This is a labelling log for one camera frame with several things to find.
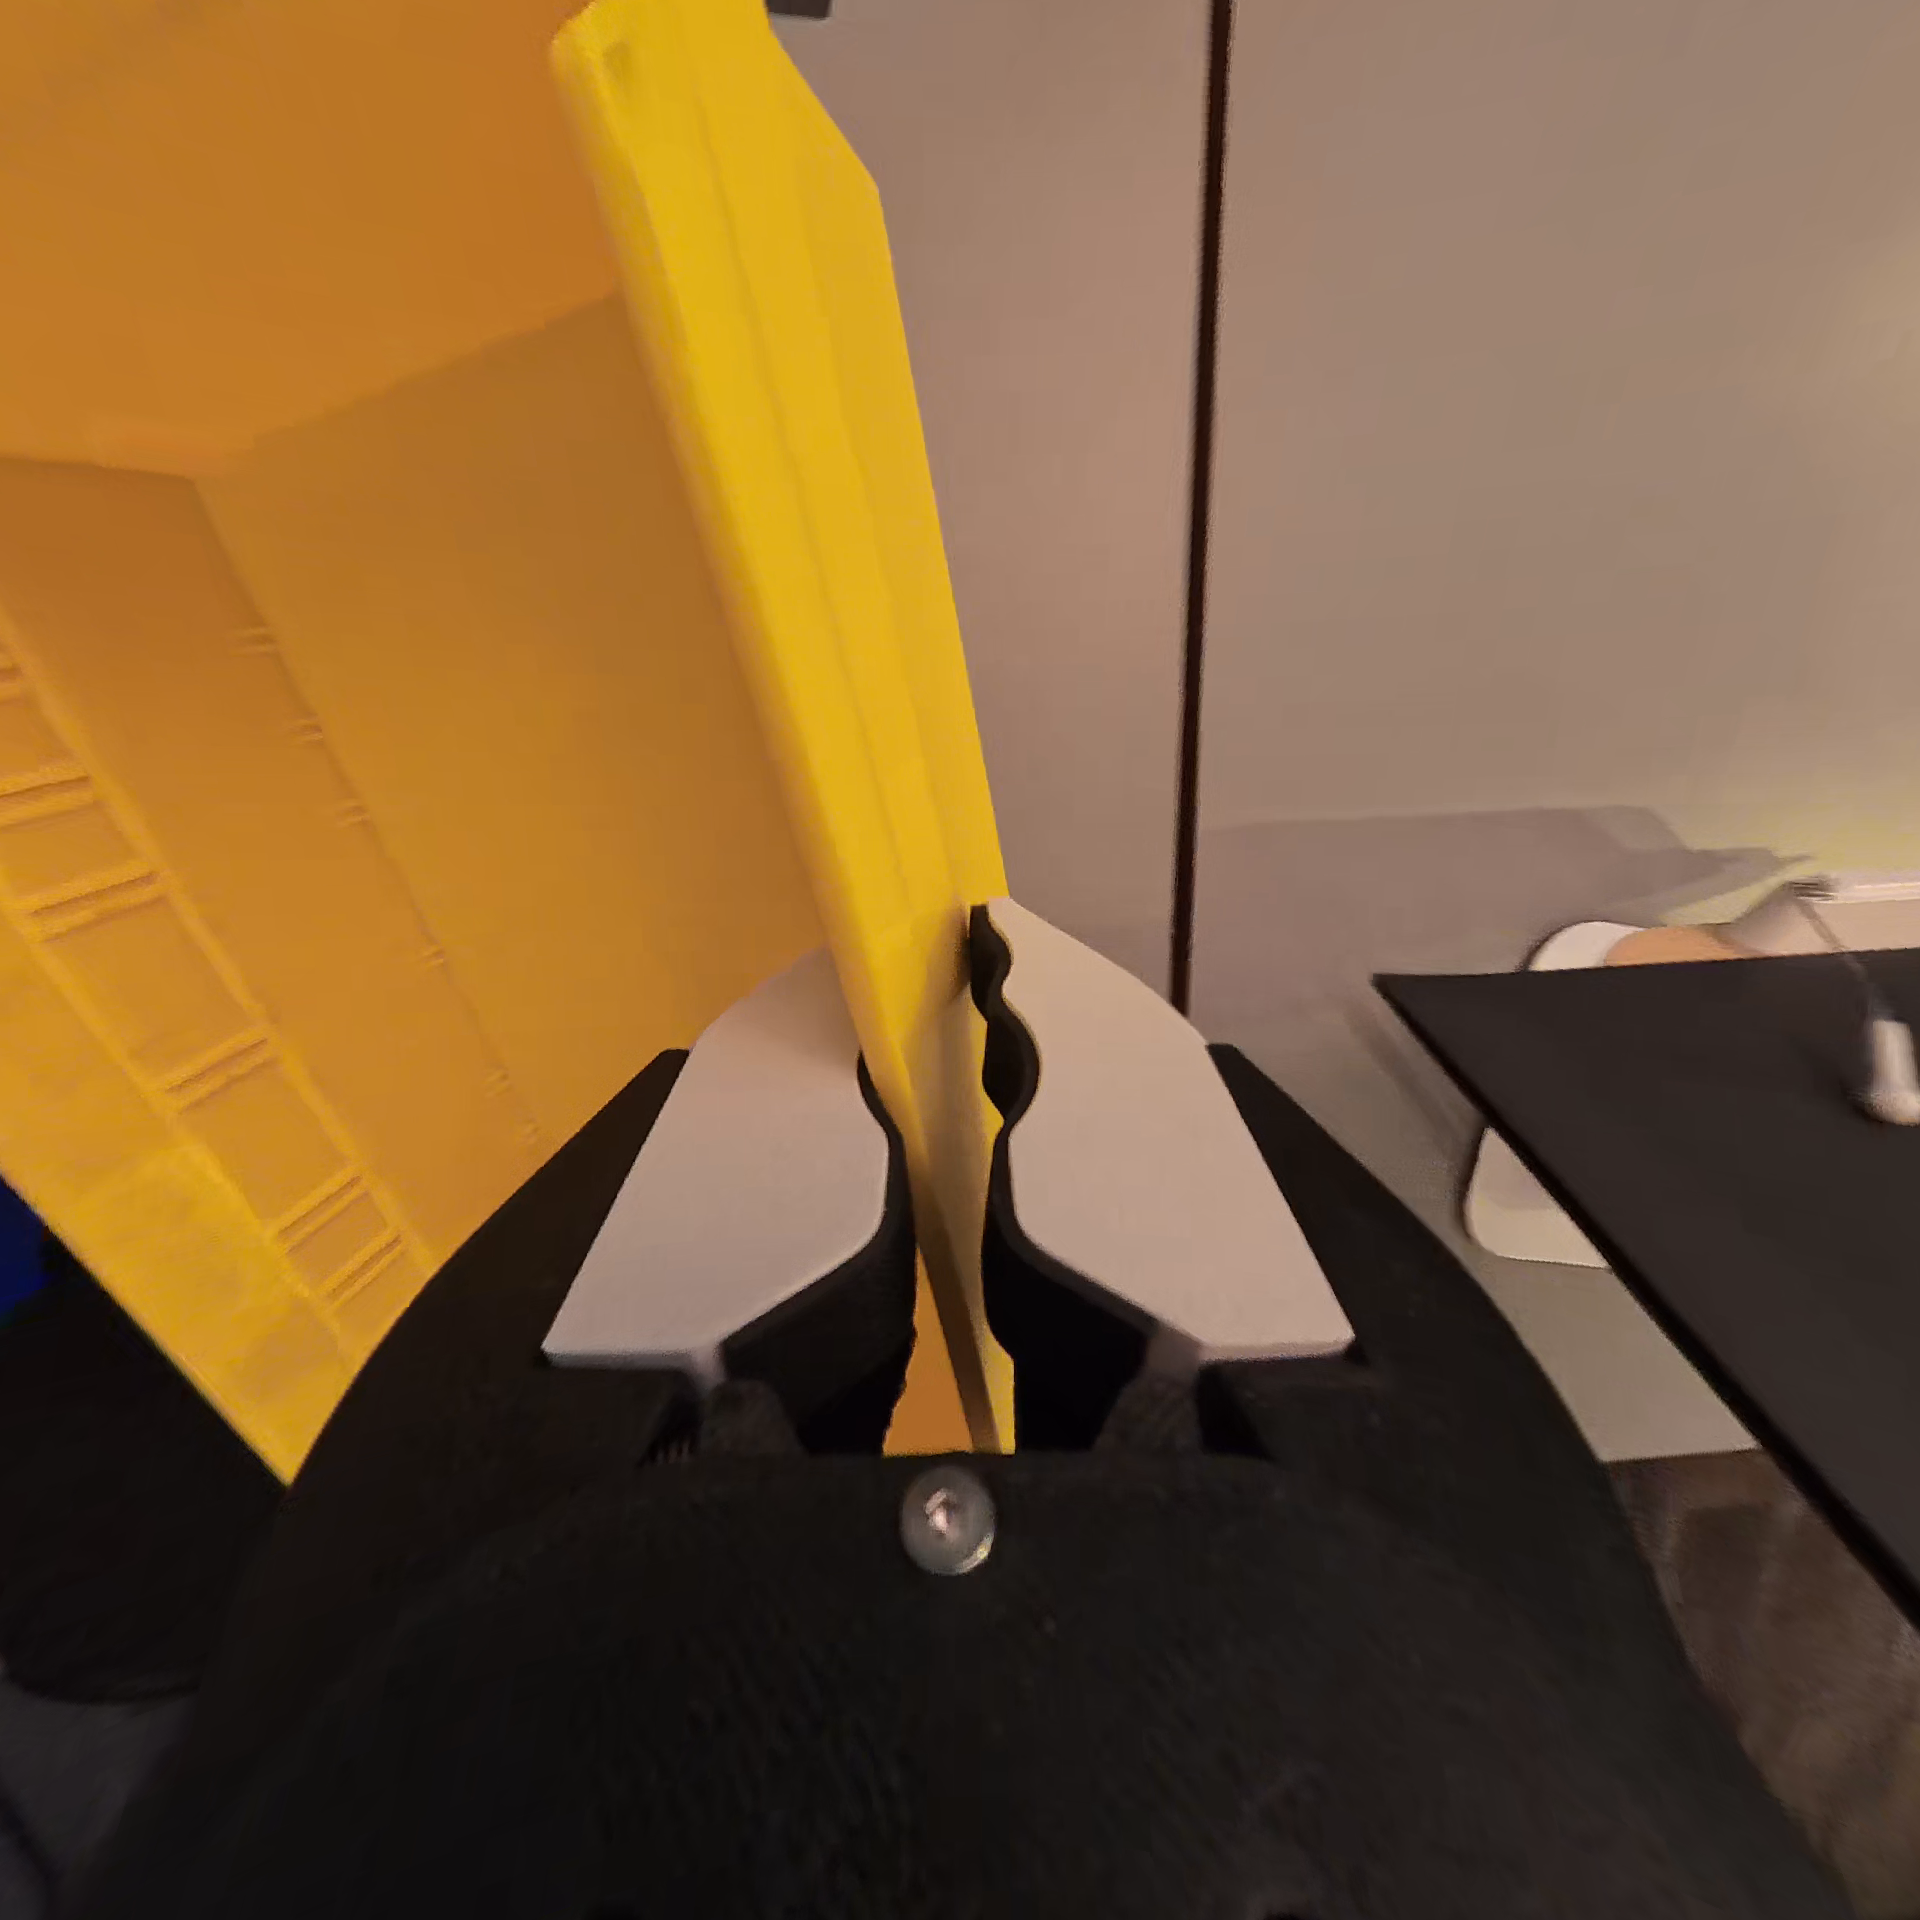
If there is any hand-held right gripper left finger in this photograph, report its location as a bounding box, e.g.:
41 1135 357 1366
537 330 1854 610
543 943 917 1373

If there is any blue plastic box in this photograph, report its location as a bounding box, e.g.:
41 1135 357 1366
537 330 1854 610
0 1177 62 1320

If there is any yellow plastic box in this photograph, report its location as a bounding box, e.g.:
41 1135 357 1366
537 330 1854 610
0 0 1009 1488

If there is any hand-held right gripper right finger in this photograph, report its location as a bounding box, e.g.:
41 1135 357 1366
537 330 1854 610
966 896 1355 1366

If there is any white cable with plug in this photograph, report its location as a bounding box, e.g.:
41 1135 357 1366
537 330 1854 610
1740 877 1920 1126

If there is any white rounded base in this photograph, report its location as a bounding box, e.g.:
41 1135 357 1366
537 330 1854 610
1462 918 1823 1272

